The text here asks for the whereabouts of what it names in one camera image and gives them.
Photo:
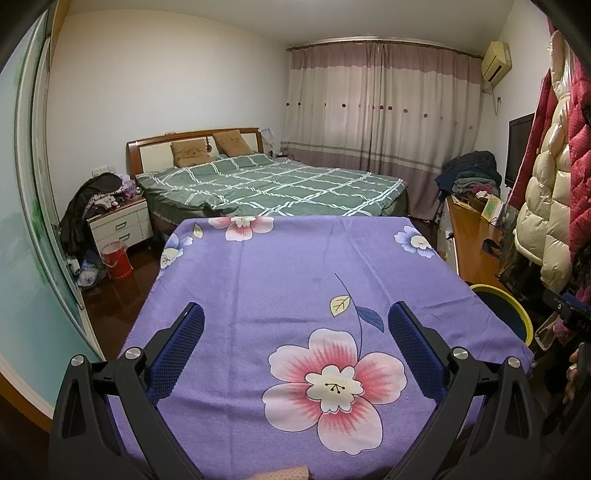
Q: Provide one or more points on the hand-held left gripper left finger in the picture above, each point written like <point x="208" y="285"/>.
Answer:
<point x="178" y="350"/>

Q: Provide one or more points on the green framed card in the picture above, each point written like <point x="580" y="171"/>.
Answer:
<point x="492" y="207"/>

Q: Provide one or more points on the glass sliding wardrobe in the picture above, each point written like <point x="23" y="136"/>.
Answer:
<point x="32" y="230"/>

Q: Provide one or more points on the person's right hand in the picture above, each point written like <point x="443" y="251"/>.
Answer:
<point x="572" y="378"/>

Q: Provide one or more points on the dark patterned garment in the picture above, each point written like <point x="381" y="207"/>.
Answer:
<point x="519" y="263"/>

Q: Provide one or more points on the pile of small clothes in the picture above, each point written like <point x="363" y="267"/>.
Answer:
<point x="122" y="194"/>

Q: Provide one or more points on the pink knit clothing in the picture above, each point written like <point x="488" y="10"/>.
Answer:
<point x="281" y="474"/>

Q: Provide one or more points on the brown pillow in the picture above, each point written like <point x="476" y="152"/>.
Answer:
<point x="233" y="142"/>
<point x="189" y="153"/>

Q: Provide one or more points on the pink floral garment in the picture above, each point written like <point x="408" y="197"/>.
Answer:
<point x="554" y="334"/>

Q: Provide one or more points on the purple floral tablecloth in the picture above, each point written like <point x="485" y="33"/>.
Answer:
<point x="277" y="277"/>

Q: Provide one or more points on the cream air conditioner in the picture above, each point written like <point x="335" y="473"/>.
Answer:
<point x="496" y="60"/>

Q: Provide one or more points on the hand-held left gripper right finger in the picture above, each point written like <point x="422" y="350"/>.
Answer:
<point x="415" y="353"/>

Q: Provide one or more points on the dark red coat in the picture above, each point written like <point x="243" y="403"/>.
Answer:
<point x="531" y="161"/>

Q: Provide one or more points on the white puffer jacket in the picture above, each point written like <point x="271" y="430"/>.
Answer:
<point x="547" y="207"/>

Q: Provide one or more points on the red plastic bucket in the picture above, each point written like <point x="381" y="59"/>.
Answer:
<point x="117" y="263"/>

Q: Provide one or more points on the pink and white curtain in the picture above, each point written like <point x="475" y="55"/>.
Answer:
<point x="383" y="115"/>

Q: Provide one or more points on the dark jacket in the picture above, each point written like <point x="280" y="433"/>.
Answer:
<point x="78" y="212"/>

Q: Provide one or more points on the black flat television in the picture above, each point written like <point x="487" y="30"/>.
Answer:
<point x="519" y="147"/>

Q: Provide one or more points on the green plaid duvet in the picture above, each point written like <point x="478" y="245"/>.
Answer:
<point x="286" y="189"/>

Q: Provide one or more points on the white nightstand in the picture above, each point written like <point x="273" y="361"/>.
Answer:
<point x="122" y="226"/>

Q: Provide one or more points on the wooden bed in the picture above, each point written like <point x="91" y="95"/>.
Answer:
<point x="152" y="150"/>

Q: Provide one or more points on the wooden low cabinet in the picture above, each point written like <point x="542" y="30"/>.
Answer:
<point x="475" y="230"/>

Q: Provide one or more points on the pile of dark clothes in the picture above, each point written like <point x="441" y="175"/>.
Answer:
<point x="471" y="175"/>

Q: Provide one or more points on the white wall socket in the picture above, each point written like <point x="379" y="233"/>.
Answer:
<point x="101" y="172"/>

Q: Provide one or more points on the crumpled plastic bags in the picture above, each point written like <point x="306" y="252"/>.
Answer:
<point x="92" y="274"/>

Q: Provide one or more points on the yellow rimmed trash bin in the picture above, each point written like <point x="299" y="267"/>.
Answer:
<point x="501" y="302"/>

